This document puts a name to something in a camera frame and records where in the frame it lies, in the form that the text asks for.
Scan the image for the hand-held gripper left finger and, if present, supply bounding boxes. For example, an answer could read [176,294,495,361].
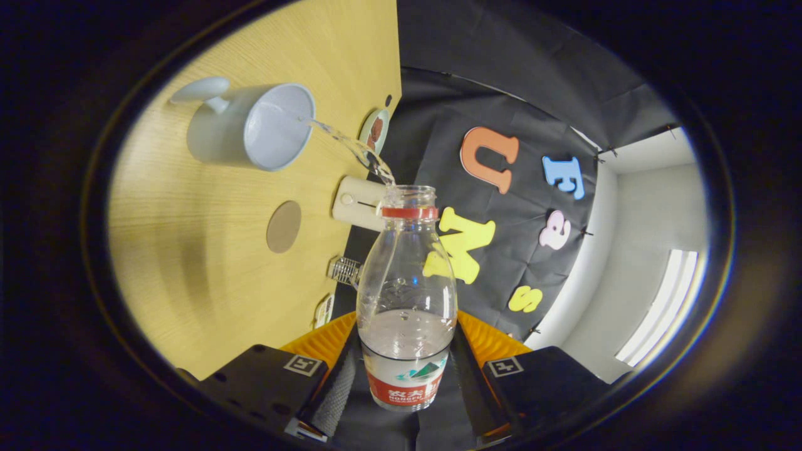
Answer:
[179,311,359,444]

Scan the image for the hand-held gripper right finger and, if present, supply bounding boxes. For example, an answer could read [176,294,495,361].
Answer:
[452,310,613,440]

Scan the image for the round brown coaster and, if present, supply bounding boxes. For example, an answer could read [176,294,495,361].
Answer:
[266,200,302,254]

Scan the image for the clear plastic juice bottle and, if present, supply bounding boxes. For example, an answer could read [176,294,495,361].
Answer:
[356,185,459,412]

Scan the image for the white cup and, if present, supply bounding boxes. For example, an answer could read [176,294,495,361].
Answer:
[169,76,316,172]

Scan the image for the white divided tray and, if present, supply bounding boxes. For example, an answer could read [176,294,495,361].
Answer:
[313,293,335,329]

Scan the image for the large ceiling light panel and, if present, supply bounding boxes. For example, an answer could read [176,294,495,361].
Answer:
[615,249,699,367]

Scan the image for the wooden table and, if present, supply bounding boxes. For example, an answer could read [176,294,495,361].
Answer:
[108,0,402,381]

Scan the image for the white toaster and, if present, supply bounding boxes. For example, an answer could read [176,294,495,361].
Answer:
[331,175,386,232]

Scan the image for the pale green plate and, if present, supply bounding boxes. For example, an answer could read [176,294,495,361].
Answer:
[359,108,390,155]

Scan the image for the black backdrop cloth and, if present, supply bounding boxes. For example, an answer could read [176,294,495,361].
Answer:
[330,0,680,448]

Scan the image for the small metal wire basket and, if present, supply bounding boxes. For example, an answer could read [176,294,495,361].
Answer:
[327,256,364,290]

